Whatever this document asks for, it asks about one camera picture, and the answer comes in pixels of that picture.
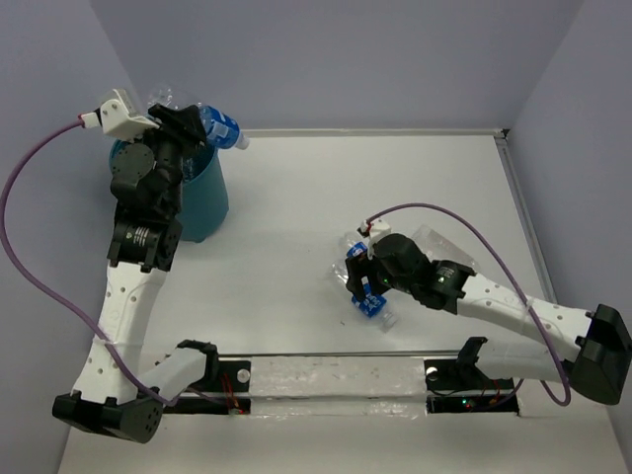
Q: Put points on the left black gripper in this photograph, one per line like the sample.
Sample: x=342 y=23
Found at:
x=186 y=120

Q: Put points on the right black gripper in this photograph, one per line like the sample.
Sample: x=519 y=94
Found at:
x=355 y=268

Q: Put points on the small blue label bottle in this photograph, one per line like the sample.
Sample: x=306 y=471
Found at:
x=352 y=244

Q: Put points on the blue label bottle white cap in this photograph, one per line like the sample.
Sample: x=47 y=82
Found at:
x=222 y=131

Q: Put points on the large blue label bottle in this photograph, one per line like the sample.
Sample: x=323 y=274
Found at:
x=375 y=309

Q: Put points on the clear bottle white label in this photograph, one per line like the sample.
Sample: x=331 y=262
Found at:
x=437 y=248

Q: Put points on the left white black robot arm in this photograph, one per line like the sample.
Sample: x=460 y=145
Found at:
x=109 y=398

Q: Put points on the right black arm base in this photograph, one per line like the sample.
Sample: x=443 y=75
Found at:
x=452 y=389

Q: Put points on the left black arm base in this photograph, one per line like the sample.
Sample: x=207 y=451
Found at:
x=227 y=393

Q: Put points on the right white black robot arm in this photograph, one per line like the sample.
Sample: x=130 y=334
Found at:
x=590 y=350

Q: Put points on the teal plastic bin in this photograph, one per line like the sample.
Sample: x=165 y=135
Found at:
x=207 y=197

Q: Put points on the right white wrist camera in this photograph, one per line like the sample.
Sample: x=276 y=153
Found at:
x=372 y=232

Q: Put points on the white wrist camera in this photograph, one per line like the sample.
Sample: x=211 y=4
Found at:
x=118 y=117
x=372 y=232

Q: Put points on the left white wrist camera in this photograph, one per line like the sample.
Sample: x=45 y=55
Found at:
x=118 y=117

